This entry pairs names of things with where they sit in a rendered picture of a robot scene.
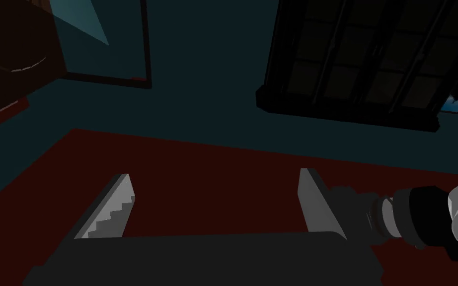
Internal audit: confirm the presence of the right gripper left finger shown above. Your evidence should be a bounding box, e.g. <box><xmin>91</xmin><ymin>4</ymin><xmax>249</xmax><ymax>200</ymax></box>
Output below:
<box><xmin>74</xmin><ymin>173</ymin><xmax>136</xmax><ymax>240</ymax></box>

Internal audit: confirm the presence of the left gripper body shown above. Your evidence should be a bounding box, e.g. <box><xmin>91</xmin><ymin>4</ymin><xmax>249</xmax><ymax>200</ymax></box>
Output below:
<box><xmin>326</xmin><ymin>185</ymin><xmax>382</xmax><ymax>244</ymax></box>

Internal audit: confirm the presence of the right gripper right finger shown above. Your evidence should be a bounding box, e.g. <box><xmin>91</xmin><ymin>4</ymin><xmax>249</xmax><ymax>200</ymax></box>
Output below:
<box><xmin>298</xmin><ymin>167</ymin><xmax>349</xmax><ymax>241</ymax></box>

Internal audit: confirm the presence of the dark framed window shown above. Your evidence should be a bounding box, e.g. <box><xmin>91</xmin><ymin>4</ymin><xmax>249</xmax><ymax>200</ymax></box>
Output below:
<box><xmin>255</xmin><ymin>0</ymin><xmax>458</xmax><ymax>133</ymax></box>

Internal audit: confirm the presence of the dark brown door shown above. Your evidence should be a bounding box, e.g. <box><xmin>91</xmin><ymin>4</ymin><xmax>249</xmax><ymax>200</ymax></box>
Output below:
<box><xmin>0</xmin><ymin>0</ymin><xmax>69</xmax><ymax>111</ymax></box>

